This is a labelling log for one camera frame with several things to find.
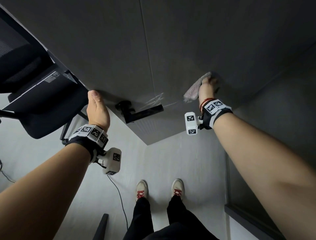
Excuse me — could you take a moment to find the person's right hand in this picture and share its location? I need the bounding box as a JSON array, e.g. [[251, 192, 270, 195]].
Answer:
[[198, 76, 221, 107]]

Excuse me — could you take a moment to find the person's left hand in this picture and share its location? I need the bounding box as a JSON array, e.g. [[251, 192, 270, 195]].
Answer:
[[86, 90, 111, 131]]

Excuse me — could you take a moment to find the grey cleaning cloth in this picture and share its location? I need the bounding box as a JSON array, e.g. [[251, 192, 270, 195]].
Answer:
[[183, 72, 219, 104]]

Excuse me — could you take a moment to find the black door handle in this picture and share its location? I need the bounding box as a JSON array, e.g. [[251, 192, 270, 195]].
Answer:
[[115, 101, 164, 124]]

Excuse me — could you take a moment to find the grey door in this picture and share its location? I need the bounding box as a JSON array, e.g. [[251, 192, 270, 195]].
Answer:
[[0, 0, 316, 146]]

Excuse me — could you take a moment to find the person's right forearm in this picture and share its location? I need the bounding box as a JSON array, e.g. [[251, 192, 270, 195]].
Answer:
[[213, 112, 316, 240]]

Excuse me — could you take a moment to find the person's left forearm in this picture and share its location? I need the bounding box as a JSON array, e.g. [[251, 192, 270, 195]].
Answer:
[[0, 143, 91, 240]]

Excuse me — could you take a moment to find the black white marker wristband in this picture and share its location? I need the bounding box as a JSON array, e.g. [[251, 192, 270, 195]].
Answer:
[[201, 99, 233, 130], [65, 124, 109, 164]]

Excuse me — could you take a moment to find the black office chair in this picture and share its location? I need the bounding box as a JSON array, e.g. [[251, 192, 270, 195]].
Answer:
[[0, 7, 89, 146]]

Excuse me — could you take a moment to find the black laptop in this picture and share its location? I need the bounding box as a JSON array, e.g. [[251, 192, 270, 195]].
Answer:
[[1, 70, 82, 114]]

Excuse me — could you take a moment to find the black clothing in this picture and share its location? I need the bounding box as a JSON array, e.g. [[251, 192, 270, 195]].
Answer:
[[123, 195, 220, 240]]

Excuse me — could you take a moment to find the red string bracelet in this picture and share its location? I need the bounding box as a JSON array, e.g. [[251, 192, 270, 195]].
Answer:
[[199, 98, 217, 112]]

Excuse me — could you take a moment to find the black floor cable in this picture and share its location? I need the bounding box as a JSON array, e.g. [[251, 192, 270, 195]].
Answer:
[[106, 174, 129, 230]]

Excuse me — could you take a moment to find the thin black adapter cable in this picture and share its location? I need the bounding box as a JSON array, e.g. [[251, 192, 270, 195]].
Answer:
[[0, 159, 15, 183]]

